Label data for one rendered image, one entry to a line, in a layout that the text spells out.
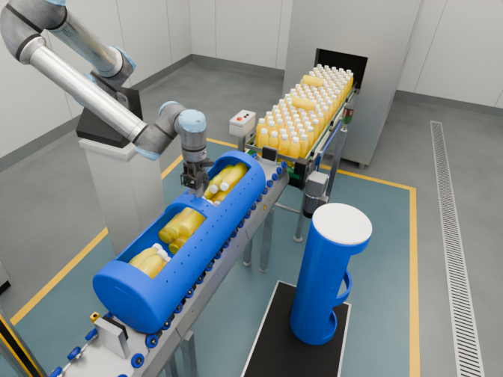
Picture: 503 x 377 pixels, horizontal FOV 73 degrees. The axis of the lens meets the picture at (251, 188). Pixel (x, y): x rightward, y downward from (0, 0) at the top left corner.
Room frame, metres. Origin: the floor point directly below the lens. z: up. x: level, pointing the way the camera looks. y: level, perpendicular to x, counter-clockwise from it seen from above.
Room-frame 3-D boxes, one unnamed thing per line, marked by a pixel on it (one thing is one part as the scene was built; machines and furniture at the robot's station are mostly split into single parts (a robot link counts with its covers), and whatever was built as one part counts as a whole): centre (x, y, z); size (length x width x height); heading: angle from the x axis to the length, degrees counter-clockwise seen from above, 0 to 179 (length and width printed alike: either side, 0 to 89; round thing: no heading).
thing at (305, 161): (1.78, -0.30, 0.95); 0.10 x 0.07 x 0.10; 67
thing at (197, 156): (1.07, 0.22, 1.45); 0.10 x 0.09 x 0.05; 67
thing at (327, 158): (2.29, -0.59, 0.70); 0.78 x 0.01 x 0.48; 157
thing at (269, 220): (1.72, -0.13, 0.31); 0.06 x 0.06 x 0.63; 67
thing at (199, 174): (1.07, 0.22, 1.37); 0.09 x 0.08 x 0.12; 157
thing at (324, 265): (1.21, -0.44, 0.59); 0.28 x 0.28 x 0.88
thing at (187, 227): (1.05, 0.22, 1.15); 0.19 x 0.07 x 0.07; 157
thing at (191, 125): (1.08, 0.22, 1.54); 0.10 x 0.09 x 0.12; 41
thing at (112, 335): (0.59, 0.43, 1.00); 0.10 x 0.04 x 0.15; 67
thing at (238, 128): (2.12, 0.09, 1.05); 0.20 x 0.10 x 0.10; 157
